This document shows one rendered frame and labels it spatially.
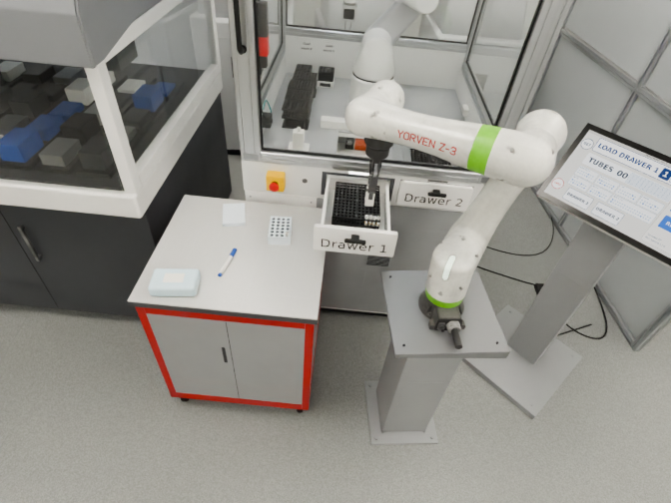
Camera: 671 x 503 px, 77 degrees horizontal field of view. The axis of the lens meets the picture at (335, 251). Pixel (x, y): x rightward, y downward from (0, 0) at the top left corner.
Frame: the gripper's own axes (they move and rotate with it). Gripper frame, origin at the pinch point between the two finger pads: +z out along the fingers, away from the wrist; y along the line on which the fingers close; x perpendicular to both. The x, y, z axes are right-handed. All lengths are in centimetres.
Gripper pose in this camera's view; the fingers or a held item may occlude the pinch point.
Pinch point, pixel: (369, 196)
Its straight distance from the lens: 149.7
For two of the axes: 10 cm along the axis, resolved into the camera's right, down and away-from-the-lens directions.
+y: -0.7, 6.9, -7.2
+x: 10.0, 1.0, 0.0
